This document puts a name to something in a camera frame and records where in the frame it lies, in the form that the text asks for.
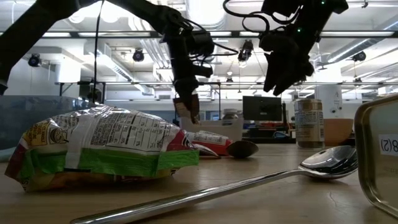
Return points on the white plastic bin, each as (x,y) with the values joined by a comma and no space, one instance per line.
(214,130)

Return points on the peach bowl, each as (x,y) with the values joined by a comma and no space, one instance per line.
(339,132)

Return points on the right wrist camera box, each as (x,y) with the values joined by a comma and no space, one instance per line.
(280,7)

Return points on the black monitor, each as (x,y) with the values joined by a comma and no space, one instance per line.
(262,109)

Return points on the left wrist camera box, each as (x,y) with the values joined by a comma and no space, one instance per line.
(202,42)

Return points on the dark cluttered desk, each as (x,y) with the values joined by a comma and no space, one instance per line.
(255,133)

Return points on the red ramen packet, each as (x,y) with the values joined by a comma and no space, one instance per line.
(211,143)

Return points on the black aluminium table frame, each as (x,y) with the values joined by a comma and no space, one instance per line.
(235,34)

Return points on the red rectangular tin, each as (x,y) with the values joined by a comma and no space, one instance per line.
(376,161)

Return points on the black ceiling spotlight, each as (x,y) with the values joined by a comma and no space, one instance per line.
(359,56)
(138,56)
(245,51)
(34,60)

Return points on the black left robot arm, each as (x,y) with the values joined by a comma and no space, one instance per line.
(31,31)

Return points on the person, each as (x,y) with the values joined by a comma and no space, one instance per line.
(94,96)

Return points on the glass jar white lid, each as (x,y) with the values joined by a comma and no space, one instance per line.
(230,116)

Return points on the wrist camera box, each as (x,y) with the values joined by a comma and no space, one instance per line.
(202,42)
(280,7)

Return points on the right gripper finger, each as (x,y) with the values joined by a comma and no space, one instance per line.
(290,77)
(273,74)

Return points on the green ramen packet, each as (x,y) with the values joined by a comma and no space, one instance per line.
(109,140)

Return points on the small tan cup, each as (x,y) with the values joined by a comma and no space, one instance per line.
(309,124)

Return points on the translucent grey plastic bin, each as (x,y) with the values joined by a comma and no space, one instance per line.
(18,124)

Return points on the all-metal silver spoon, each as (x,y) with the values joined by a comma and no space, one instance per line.
(329,161)

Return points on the white column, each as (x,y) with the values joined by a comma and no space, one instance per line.
(329,102)

